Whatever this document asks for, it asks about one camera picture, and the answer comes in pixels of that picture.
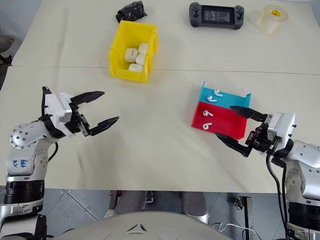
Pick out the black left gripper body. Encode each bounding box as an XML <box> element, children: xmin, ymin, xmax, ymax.
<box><xmin>65</xmin><ymin>101</ymin><xmax>91</xmax><ymax>137</ymax></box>

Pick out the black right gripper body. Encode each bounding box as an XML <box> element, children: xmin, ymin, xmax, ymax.
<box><xmin>246</xmin><ymin>113</ymin><xmax>279</xmax><ymax>155</ymax></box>

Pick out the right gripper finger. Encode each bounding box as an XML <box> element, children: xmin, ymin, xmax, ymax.
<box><xmin>214</xmin><ymin>132</ymin><xmax>251</xmax><ymax>158</ymax></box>
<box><xmin>229</xmin><ymin>105</ymin><xmax>266</xmax><ymax>123</ymax></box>

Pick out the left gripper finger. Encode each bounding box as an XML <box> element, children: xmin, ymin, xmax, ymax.
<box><xmin>71</xmin><ymin>91</ymin><xmax>106</xmax><ymax>109</ymax></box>
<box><xmin>87</xmin><ymin>116</ymin><xmax>120</xmax><ymax>137</ymax></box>

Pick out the yellow plastic bin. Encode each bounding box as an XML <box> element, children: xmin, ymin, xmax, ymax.
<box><xmin>108</xmin><ymin>20</ymin><xmax>159</xmax><ymax>84</ymax></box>

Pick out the blue plastic tray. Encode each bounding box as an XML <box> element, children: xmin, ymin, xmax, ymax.
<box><xmin>198</xmin><ymin>80</ymin><xmax>252</xmax><ymax>110</ymax></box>

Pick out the red plastic tray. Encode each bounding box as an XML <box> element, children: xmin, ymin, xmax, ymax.
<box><xmin>191</xmin><ymin>100</ymin><xmax>248</xmax><ymax>140</ymax></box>

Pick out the grey rounded robot leg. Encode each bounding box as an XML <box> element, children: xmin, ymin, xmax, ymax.
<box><xmin>104</xmin><ymin>191</ymin><xmax>156</xmax><ymax>220</ymax></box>
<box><xmin>181</xmin><ymin>191</ymin><xmax>210</xmax><ymax>225</ymax></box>

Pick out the clear tape roll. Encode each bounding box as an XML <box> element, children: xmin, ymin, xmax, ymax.
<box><xmin>256</xmin><ymin>4</ymin><xmax>290</xmax><ymax>35</ymax></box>

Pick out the black crumpled plastic bag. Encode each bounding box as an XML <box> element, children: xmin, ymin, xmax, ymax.
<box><xmin>115</xmin><ymin>0</ymin><xmax>148</xmax><ymax>24</ymax></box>

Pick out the black handheld game controller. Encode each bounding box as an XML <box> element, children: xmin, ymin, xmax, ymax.
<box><xmin>188</xmin><ymin>2</ymin><xmax>245</xmax><ymax>30</ymax></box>

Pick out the grey robot torso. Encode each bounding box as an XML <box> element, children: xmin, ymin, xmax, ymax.
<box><xmin>52</xmin><ymin>210</ymin><xmax>243</xmax><ymax>240</ymax></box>

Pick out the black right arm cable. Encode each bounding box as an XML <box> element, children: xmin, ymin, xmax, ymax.
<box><xmin>264</xmin><ymin>148</ymin><xmax>292</xmax><ymax>240</ymax></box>

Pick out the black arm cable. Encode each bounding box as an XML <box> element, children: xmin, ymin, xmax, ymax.
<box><xmin>37</xmin><ymin>86</ymin><xmax>60</xmax><ymax>161</ymax></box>
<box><xmin>264</xmin><ymin>148</ymin><xmax>292</xmax><ymax>240</ymax></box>

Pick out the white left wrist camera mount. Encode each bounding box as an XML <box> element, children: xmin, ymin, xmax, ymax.
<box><xmin>44</xmin><ymin>92</ymin><xmax>76</xmax><ymax>137</ymax></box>

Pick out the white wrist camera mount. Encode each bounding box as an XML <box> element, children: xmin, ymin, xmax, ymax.
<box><xmin>44</xmin><ymin>92</ymin><xmax>76</xmax><ymax>137</ymax></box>
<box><xmin>266</xmin><ymin>112</ymin><xmax>297</xmax><ymax>151</ymax></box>

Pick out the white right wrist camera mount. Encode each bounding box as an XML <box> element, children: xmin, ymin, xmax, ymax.
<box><xmin>266</xmin><ymin>112</ymin><xmax>297</xmax><ymax>151</ymax></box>

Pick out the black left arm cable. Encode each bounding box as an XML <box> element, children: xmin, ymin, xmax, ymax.
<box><xmin>37</xmin><ymin>86</ymin><xmax>60</xmax><ymax>161</ymax></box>

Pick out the metal table leg bracket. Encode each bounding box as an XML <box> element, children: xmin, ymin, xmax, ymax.
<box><xmin>233</xmin><ymin>196</ymin><xmax>253</xmax><ymax>240</ymax></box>

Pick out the white floor cable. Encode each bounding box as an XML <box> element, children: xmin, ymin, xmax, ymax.
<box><xmin>212</xmin><ymin>222</ymin><xmax>261</xmax><ymax>237</ymax></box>

